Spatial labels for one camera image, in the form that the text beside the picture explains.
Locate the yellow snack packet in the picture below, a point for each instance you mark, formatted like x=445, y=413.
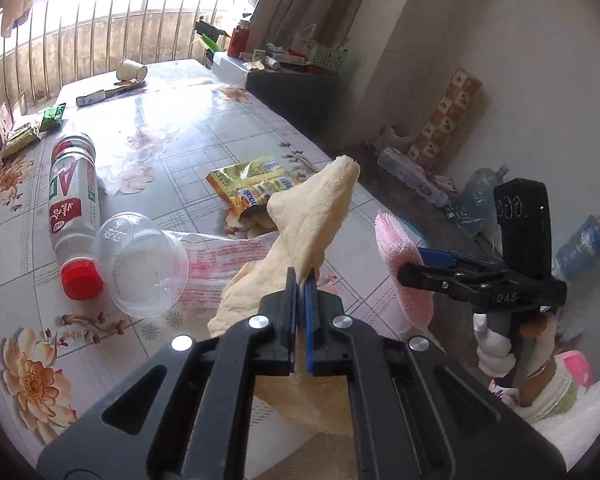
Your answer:
x=250, y=185

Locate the light green snack packet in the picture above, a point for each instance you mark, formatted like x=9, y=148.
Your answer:
x=22, y=139

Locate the floral tablecloth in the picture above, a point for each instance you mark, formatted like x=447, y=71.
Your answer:
x=180, y=110

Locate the person's right hand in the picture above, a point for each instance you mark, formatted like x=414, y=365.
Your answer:
x=490, y=350

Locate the tall tile-pattern box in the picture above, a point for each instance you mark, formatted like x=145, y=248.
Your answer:
x=445, y=120

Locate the person's right forearm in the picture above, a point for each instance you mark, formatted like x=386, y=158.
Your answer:
x=555, y=390

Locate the pale green perforated basket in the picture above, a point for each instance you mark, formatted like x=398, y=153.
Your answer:
x=330, y=57

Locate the pale yellow cloth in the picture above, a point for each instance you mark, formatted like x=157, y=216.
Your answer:
x=310, y=210

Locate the white fleece garment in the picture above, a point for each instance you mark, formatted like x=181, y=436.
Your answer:
x=580, y=430

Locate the clear plastic bag red print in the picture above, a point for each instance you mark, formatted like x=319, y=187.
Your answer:
x=215, y=260

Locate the plastic-wrapped water jug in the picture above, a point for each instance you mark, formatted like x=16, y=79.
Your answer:
x=475, y=200

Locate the dark green snack packet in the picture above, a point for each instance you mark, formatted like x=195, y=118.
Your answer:
x=52, y=116

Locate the grey cabinet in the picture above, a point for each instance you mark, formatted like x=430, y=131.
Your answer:
x=305, y=105

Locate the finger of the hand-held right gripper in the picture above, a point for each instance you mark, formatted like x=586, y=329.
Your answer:
x=437, y=257
x=430, y=275

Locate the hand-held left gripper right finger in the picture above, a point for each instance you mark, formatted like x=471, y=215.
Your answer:
x=310, y=325

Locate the blue water jug with label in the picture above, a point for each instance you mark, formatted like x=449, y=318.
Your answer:
x=580, y=247

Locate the pink plastic basin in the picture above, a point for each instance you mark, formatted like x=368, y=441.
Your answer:
x=577, y=367

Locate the green drink can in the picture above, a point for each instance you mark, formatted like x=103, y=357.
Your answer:
x=449, y=211

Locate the white sack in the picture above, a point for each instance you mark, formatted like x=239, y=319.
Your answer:
x=392, y=137

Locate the toilet paper multipack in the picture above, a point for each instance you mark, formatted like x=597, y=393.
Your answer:
x=410, y=172

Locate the assorted small boxes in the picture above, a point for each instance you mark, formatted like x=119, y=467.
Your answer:
x=280, y=60

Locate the black white small carton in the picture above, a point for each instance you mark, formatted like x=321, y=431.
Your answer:
x=90, y=98

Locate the green black open box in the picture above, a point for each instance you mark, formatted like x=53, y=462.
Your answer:
x=212, y=32

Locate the white bottle with red cap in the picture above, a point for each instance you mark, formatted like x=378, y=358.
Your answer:
x=72, y=200

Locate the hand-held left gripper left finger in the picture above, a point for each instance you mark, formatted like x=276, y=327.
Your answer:
x=291, y=320

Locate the clear plastic cup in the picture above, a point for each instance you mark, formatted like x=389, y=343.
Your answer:
x=140, y=265

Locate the metal window grille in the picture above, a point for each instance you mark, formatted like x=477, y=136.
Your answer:
x=111, y=30

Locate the pink mesh cloth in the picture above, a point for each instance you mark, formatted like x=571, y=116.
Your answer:
x=395, y=240

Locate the paper cup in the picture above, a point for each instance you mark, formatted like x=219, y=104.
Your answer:
x=130, y=70

